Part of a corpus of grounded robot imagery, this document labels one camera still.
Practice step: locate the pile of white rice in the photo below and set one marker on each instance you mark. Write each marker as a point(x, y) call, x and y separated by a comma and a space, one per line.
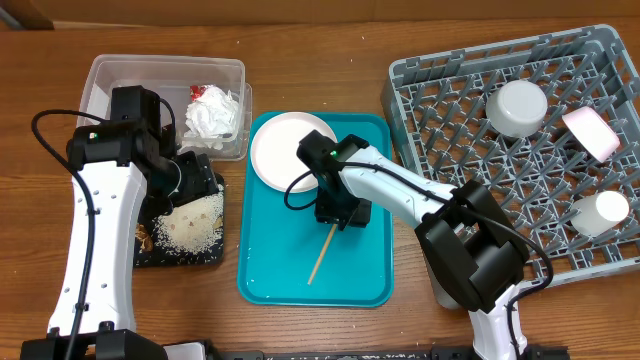
point(196, 228)

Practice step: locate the brown food scrap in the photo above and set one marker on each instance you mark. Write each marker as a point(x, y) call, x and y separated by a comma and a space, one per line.
point(144, 239)

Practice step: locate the red snack wrapper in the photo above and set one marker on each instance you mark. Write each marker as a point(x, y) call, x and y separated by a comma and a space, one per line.
point(196, 91)

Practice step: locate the wooden chopstick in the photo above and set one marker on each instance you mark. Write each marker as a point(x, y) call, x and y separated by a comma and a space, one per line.
point(322, 254)

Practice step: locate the grey dishwasher rack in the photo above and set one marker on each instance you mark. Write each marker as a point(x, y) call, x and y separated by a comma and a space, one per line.
point(435, 107)

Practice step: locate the large white plate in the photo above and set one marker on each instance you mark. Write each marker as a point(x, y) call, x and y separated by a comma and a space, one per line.
point(274, 146)

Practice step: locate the clear plastic waste bin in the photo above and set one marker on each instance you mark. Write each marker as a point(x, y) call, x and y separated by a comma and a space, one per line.
point(173, 79)

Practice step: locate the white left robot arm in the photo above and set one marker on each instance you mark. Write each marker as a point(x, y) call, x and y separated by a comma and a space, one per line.
point(125, 169)

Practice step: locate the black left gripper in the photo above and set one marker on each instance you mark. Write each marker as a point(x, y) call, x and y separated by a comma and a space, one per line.
point(201, 177)

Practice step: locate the teal serving tray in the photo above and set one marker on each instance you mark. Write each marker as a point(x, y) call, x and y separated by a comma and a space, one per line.
point(281, 240)

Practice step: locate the cream white cup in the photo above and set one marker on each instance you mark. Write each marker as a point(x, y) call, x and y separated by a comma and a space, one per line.
point(599, 213)

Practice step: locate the white tissue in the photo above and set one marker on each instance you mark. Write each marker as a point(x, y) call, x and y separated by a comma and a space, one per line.
point(211, 120)

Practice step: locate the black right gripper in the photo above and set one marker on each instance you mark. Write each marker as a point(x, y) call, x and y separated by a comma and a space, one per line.
point(340, 215)

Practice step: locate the black food waste tray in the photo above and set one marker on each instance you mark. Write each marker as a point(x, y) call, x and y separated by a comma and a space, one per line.
point(159, 258)

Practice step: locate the pink bowl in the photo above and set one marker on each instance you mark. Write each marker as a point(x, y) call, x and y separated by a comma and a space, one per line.
point(592, 132)

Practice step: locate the grey-white bowl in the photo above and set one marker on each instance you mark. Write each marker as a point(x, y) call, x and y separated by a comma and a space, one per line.
point(517, 109)

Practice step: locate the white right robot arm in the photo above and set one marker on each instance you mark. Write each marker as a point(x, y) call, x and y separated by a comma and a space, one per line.
point(475, 258)

